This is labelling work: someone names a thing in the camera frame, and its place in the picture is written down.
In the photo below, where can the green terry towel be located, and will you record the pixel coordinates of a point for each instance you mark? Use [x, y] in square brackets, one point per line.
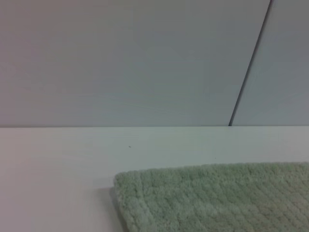
[217, 200]

